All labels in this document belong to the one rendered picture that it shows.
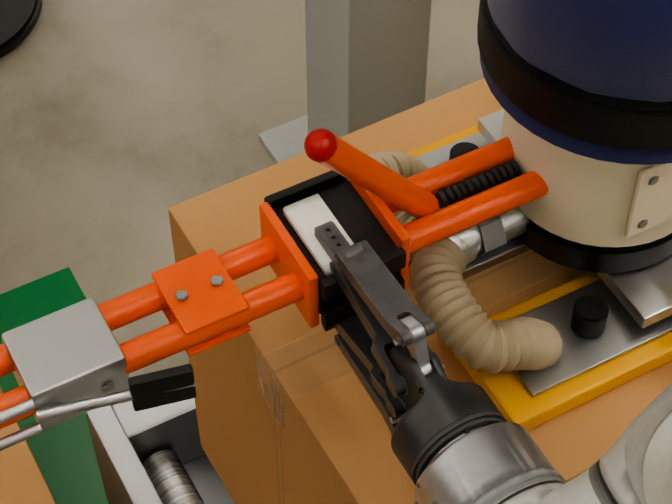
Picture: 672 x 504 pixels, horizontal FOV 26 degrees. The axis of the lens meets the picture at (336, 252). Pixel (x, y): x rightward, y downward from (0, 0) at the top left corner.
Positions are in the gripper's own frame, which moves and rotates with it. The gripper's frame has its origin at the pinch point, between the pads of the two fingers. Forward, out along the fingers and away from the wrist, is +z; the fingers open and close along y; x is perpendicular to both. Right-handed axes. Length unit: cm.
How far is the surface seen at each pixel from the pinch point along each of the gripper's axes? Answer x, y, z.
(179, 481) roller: -6, 66, 24
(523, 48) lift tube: 15.4, -14.7, -1.2
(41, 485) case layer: -21, 66, 32
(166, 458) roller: -7, 66, 28
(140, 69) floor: 36, 120, 146
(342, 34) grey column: 55, 79, 96
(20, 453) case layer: -21, 66, 37
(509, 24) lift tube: 15.3, -15.6, 0.5
